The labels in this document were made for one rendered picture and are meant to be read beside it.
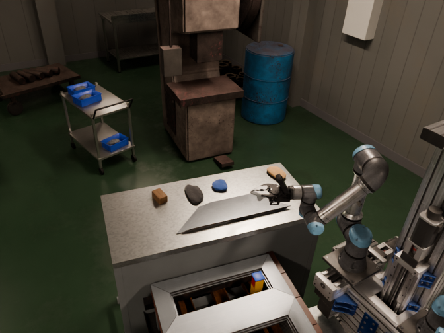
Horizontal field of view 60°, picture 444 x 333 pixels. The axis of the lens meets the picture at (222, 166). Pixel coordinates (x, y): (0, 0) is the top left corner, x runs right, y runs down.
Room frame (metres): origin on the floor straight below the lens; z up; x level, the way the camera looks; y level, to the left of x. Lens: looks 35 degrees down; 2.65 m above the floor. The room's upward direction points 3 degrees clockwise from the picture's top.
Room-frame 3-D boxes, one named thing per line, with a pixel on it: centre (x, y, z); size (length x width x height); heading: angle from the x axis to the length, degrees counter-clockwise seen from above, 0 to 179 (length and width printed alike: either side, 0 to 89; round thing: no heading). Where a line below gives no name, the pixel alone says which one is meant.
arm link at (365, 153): (1.61, -0.72, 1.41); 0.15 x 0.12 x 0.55; 7
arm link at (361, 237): (1.48, -0.73, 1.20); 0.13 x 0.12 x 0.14; 7
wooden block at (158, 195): (1.92, 0.39, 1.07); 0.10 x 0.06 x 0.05; 39
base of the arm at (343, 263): (1.47, -0.74, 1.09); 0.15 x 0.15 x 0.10
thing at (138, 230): (1.89, 0.06, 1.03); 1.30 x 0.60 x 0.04; 112
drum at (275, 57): (5.27, -0.58, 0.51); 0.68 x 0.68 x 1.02
